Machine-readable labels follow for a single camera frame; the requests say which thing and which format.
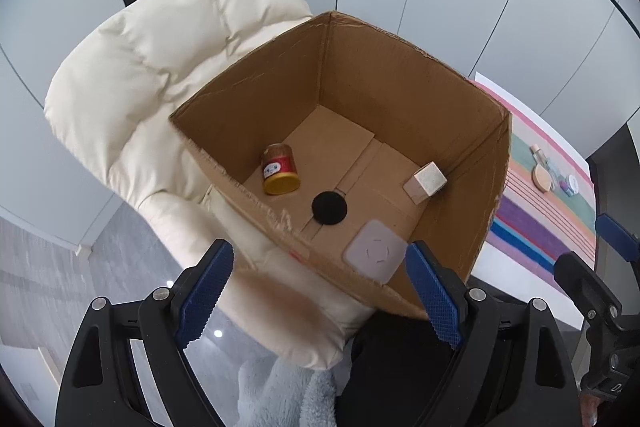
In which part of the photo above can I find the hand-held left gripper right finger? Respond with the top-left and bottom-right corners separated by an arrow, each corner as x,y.
405,241 -> 584,427

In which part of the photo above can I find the brown cardboard box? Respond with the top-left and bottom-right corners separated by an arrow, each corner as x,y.
169,10 -> 514,321

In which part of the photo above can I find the white square container lid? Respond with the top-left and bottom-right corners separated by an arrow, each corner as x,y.
344,219 -> 409,286

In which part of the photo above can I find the fluffy pale blue robe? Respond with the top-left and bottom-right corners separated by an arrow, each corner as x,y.
237,353 -> 351,427

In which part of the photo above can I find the cream padded armchair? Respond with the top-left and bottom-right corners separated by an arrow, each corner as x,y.
44,0 -> 381,371

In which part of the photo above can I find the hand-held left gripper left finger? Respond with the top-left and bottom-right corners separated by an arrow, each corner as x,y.
54,239 -> 236,427

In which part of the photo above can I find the black round puff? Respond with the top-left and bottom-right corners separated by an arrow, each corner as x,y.
311,191 -> 349,226

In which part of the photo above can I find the striped colourful blanket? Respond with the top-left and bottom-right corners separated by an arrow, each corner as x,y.
475,79 -> 599,296

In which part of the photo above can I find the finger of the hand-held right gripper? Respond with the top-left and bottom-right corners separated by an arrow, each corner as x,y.
594,213 -> 640,260
553,251 -> 640,338

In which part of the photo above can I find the round tan compact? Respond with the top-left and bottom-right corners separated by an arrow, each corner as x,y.
531,162 -> 554,193

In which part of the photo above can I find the red jar with gold lid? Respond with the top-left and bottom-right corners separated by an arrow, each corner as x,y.
260,143 -> 302,196

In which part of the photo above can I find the small beige box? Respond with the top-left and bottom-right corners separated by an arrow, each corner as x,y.
404,162 -> 448,206

